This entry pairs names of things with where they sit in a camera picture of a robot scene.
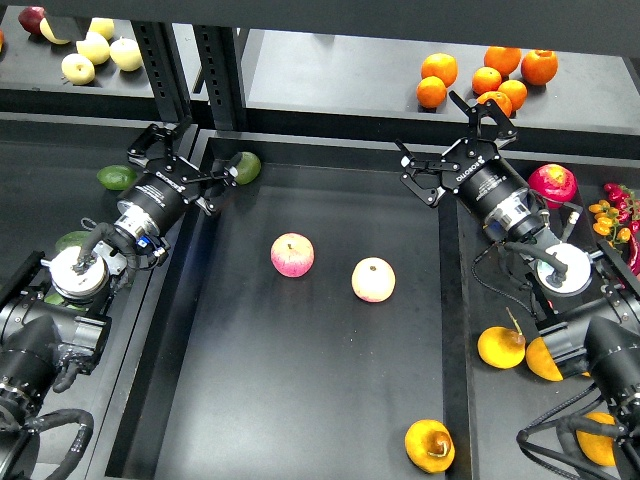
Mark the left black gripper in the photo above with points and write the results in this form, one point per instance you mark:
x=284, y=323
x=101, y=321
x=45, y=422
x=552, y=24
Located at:
x=156, y=201

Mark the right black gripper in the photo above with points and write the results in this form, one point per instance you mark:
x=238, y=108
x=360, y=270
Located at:
x=483, y=178

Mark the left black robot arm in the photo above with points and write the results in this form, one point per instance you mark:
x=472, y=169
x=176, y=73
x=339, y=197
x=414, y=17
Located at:
x=54, y=321

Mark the green avocado tray corner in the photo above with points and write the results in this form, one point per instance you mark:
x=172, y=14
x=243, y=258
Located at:
x=247, y=165

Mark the green avocado left tray top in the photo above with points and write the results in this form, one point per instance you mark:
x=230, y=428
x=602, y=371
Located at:
x=116, y=177

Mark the pale yellow pear right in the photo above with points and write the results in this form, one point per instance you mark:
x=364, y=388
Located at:
x=126, y=54

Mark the pale yellow pear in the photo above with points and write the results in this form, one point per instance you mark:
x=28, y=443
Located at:
x=94, y=47
x=103, y=26
x=77, y=69
x=126, y=54

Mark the pale yellow pear front left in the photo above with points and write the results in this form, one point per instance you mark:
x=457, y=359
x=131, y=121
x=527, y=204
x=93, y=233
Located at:
x=77, y=69

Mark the pale yellow pear middle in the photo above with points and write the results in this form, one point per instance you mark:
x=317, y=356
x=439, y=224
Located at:
x=94, y=47

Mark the green avocado cluster top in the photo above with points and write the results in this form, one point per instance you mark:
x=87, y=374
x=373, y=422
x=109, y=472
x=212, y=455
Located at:
x=71, y=239

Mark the green avocado cluster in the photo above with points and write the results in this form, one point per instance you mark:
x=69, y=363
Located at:
x=71, y=239
x=58, y=300

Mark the pale yellow pear back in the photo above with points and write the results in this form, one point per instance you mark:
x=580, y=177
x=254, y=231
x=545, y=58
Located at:
x=103, y=26

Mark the yellow pear with stem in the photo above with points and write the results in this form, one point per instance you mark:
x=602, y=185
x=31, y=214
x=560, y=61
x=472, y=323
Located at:
x=502, y=347

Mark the pale yellow pear partly hidden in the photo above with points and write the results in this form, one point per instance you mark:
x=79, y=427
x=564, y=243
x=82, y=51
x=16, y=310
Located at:
x=48, y=33

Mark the green avocado cluster bottom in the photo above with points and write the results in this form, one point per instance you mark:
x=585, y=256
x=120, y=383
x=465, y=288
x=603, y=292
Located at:
x=58, y=300

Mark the yellow pear middle right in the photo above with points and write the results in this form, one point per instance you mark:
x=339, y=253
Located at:
x=540, y=361

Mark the yellow pear in center tray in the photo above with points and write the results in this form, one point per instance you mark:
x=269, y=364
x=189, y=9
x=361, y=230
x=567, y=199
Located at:
x=429, y=445

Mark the yellow pear bottom right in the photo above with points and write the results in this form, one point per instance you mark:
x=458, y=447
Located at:
x=596, y=447

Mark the orange front bottom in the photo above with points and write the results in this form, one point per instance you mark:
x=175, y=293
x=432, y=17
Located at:
x=501, y=99

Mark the orange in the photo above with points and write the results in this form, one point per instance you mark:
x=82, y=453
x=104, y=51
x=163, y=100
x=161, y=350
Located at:
x=516, y=91
x=442, y=66
x=431, y=92
x=501, y=99
x=505, y=60
x=539, y=67

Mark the orange far left lower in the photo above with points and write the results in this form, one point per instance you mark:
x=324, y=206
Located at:
x=431, y=92

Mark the orange right lower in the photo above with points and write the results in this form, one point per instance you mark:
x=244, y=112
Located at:
x=516, y=91

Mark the red apple right tray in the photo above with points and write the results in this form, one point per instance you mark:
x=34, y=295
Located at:
x=555, y=183

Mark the orange far left upper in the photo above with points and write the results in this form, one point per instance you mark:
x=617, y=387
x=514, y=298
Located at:
x=442, y=66

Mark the orange top middle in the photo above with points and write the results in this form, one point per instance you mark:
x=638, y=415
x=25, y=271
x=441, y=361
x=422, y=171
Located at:
x=505, y=60

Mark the orange top right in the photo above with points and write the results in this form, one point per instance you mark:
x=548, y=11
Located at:
x=539, y=67

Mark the pink red apple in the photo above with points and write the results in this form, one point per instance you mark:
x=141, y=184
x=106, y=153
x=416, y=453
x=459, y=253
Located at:
x=292, y=255

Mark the left black tray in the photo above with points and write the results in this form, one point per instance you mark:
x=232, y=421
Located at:
x=48, y=185

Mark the pale yellow pink apple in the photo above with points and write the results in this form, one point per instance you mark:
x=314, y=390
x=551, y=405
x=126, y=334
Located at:
x=373, y=280

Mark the cherry tomato bunch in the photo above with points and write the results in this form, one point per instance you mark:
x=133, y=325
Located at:
x=616, y=215

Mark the red chili pepper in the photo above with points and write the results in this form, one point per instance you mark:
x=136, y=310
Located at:
x=633, y=260

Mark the dark red apple shelf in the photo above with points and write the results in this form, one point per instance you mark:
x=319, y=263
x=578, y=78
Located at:
x=30, y=19

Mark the center black tray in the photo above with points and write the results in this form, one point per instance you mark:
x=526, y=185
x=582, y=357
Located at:
x=298, y=378

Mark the black perforated shelf post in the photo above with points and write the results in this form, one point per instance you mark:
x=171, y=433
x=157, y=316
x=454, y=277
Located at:
x=219, y=68

